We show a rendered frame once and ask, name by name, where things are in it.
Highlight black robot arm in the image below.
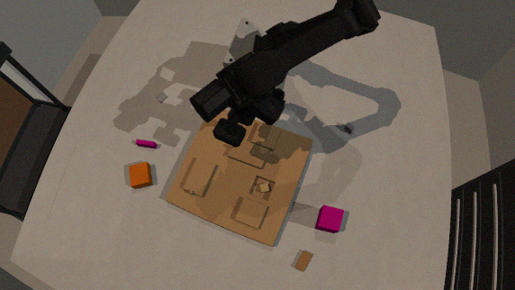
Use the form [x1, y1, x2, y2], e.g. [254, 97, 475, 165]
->
[189, 0, 381, 125]

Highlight magenta block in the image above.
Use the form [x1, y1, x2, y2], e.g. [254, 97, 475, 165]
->
[315, 204, 344, 233]

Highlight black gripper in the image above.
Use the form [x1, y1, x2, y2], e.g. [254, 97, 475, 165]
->
[213, 102, 256, 148]

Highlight magenta rectangular bar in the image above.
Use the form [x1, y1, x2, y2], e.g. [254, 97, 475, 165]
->
[136, 140, 158, 150]

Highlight orange block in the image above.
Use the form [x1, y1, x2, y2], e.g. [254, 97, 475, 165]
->
[129, 161, 153, 189]

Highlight small brown rectangular tile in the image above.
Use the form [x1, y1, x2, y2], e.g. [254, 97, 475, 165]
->
[294, 250, 312, 272]

